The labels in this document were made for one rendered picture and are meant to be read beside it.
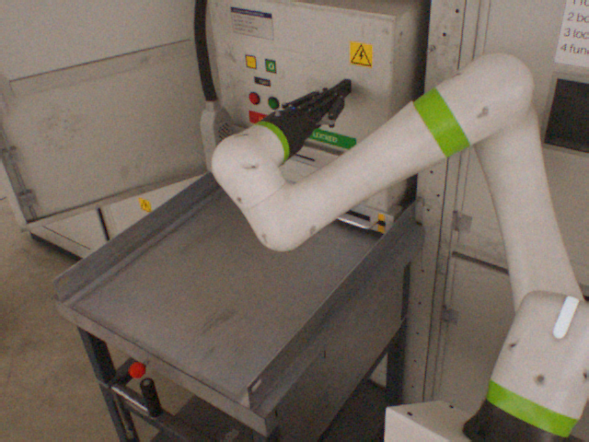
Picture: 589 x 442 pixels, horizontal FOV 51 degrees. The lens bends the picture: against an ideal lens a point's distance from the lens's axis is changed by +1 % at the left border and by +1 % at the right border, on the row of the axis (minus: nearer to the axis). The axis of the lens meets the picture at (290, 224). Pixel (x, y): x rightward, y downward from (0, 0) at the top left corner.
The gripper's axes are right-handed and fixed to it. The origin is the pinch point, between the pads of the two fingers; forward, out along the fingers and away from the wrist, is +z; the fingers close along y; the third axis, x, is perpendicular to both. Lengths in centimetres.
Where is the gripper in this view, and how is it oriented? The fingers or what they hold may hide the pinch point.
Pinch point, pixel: (340, 91)
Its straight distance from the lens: 136.3
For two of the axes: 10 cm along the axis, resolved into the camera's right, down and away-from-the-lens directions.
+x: -0.7, -8.0, -5.9
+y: 8.2, 2.9, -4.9
